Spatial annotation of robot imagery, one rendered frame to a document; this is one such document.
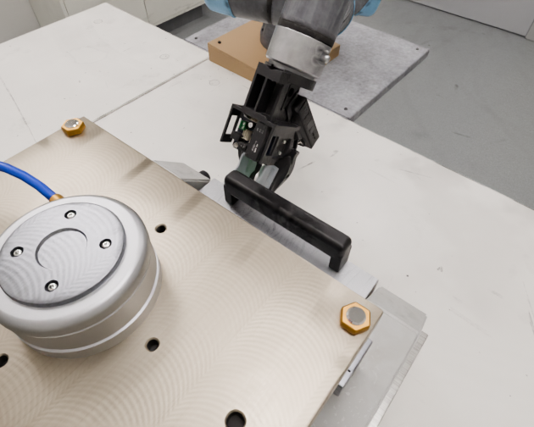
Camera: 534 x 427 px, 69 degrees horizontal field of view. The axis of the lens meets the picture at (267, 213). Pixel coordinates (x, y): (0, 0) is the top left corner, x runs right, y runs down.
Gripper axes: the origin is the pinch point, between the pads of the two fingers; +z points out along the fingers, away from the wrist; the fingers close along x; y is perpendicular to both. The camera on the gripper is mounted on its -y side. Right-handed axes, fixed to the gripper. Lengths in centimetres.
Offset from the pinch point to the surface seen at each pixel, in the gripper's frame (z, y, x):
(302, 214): -8.6, 15.2, 14.2
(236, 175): -8.6, 15.2, 5.7
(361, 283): -5.0, 13.4, 21.9
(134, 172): -10.4, 30.2, 6.9
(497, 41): -82, -265, -11
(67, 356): -4.7, 38.8, 14.6
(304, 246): -5.1, 13.3, 15.2
